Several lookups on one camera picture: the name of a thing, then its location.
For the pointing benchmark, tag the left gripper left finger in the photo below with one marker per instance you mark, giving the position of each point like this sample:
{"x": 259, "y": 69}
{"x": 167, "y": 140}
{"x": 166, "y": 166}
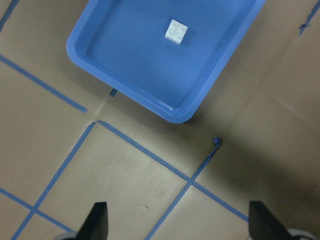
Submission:
{"x": 95, "y": 226}

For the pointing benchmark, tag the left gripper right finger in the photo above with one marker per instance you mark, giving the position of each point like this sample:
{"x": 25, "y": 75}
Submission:
{"x": 263, "y": 225}

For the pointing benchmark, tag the white block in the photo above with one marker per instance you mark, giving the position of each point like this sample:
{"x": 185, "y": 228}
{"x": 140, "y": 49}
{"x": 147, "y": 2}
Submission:
{"x": 176, "y": 32}

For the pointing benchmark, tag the blue plastic tray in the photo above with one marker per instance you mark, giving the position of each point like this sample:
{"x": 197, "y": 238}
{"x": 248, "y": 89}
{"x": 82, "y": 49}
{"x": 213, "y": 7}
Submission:
{"x": 123, "y": 44}

